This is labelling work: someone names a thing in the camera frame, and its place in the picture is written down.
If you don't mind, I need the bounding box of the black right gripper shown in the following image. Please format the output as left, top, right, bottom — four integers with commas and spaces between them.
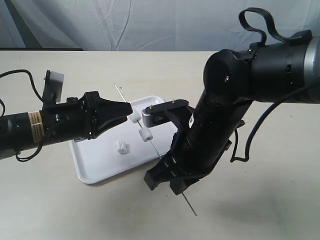
143, 92, 247, 195

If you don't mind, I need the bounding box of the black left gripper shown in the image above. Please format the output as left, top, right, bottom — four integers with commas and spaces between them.
41, 91, 133, 145

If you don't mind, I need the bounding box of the thin metal skewer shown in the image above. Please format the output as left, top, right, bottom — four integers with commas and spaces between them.
113, 83, 198, 217

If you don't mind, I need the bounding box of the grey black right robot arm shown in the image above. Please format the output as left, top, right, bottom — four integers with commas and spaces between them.
142, 36, 320, 195

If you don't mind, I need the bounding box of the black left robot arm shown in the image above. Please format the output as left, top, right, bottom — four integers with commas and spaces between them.
0, 91, 133, 162

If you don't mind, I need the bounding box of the white plastic tray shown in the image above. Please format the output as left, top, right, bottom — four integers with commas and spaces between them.
67, 94, 179, 186

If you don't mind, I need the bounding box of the white backdrop curtain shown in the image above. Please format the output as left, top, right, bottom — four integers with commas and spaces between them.
0, 0, 320, 51

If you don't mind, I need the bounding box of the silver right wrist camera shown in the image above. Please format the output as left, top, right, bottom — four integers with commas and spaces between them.
141, 99, 195, 129

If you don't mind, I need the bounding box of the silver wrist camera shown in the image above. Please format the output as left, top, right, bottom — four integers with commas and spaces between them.
141, 99, 195, 129
42, 70, 64, 104

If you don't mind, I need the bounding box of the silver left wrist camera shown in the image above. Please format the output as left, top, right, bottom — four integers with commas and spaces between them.
42, 70, 64, 104

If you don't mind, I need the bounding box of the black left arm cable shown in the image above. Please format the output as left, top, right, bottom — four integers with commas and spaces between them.
0, 69, 51, 162

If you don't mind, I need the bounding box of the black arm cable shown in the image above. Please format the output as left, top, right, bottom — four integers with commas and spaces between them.
0, 69, 51, 162
229, 7, 320, 163

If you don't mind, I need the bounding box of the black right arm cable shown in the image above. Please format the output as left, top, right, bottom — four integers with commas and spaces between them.
229, 7, 320, 163

